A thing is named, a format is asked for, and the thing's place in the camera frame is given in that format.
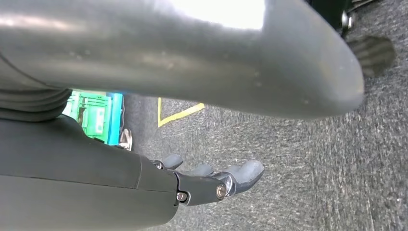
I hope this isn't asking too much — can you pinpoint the green plastic crate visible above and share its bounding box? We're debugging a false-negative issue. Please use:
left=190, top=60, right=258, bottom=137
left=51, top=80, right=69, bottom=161
left=64, top=90, right=113, bottom=145

